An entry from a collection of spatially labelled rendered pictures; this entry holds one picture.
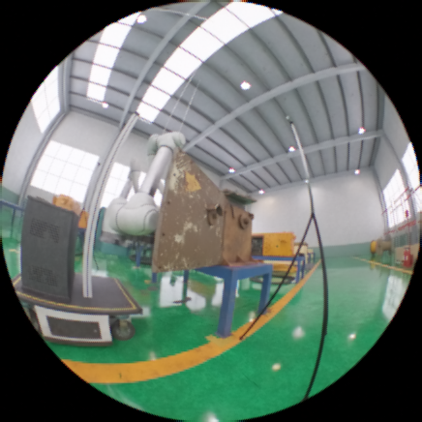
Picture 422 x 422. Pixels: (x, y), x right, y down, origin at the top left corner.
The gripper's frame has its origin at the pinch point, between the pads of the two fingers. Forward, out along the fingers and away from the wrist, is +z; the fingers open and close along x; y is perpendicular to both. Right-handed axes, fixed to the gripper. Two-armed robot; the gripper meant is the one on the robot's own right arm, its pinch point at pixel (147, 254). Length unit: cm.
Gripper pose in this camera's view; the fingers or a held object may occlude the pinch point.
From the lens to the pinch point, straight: 110.5
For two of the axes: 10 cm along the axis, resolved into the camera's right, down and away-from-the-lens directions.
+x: 7.6, -0.9, -6.4
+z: -1.0, 9.6, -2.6
